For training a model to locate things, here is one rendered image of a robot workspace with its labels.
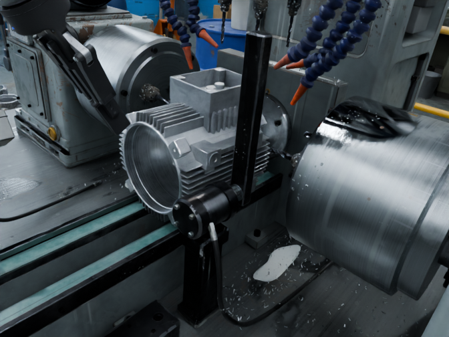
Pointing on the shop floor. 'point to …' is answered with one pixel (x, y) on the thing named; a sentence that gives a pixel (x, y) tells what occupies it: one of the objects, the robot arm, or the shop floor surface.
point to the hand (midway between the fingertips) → (111, 113)
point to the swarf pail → (429, 84)
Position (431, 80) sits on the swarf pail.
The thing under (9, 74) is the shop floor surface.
